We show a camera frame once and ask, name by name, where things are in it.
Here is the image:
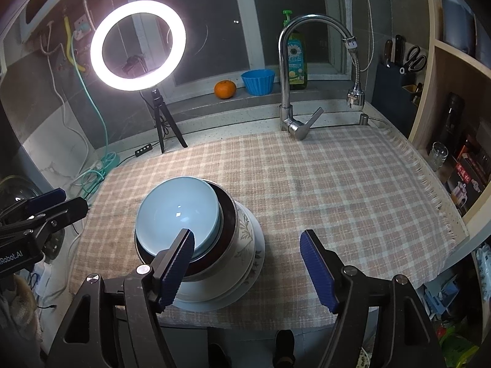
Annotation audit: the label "white plate olive pattern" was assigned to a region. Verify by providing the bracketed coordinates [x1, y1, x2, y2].
[176, 202, 256, 303]

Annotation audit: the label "large stainless steel bowl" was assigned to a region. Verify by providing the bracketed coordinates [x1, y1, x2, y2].
[134, 179, 238, 281]

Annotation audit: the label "light blue ceramic bowl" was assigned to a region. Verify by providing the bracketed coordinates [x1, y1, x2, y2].
[135, 176, 221, 258]

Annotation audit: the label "pink floral white plate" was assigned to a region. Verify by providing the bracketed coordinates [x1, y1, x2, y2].
[173, 217, 265, 312]

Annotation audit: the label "steel pot lid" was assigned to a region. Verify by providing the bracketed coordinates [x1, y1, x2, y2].
[0, 175, 42, 212]

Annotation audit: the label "plaid tablecloth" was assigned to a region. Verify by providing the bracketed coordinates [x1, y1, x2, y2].
[68, 125, 469, 330]

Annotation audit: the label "black tripod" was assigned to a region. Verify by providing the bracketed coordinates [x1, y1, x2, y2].
[151, 88, 188, 153]

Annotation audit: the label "orange tangerine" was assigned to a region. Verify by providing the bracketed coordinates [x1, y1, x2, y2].
[214, 80, 236, 100]

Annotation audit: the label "wooden shelf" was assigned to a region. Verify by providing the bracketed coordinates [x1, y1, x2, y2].
[409, 0, 490, 223]

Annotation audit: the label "small chrome sink cap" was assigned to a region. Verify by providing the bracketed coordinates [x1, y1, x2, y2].
[359, 114, 369, 125]

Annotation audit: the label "blue fluted cup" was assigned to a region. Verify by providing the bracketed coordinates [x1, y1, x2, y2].
[241, 69, 275, 96]

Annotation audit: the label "chrome faucet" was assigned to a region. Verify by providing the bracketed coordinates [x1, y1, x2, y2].
[278, 14, 365, 140]

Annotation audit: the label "green dish soap bottle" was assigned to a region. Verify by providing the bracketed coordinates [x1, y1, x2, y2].
[287, 30, 308, 90]

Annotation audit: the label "black scissors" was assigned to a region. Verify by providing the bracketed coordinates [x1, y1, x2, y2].
[400, 45, 427, 75]

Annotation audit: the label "teal cable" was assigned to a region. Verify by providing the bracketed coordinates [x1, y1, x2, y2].
[71, 32, 118, 200]

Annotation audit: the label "white cable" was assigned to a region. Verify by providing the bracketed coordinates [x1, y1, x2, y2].
[40, 22, 92, 170]

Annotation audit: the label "ring light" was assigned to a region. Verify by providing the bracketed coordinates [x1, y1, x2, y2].
[90, 0, 188, 92]

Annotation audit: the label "flexible sprayer hose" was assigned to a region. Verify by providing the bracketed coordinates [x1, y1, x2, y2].
[341, 36, 365, 109]

